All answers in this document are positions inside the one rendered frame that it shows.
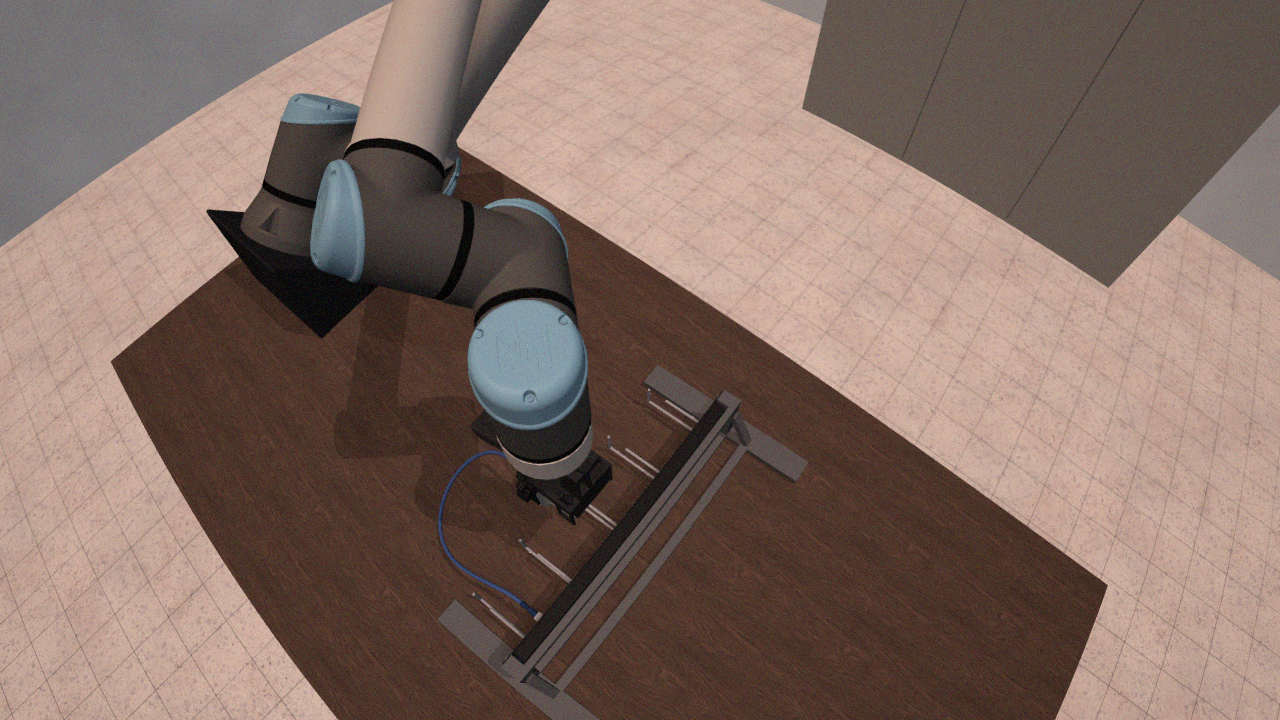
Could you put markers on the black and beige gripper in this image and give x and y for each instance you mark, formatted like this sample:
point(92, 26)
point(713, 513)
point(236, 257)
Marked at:
point(574, 488)

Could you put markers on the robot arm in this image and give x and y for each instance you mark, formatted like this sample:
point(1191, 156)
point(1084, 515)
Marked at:
point(382, 217)

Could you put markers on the blue cable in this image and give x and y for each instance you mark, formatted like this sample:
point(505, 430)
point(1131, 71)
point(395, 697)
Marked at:
point(522, 603)

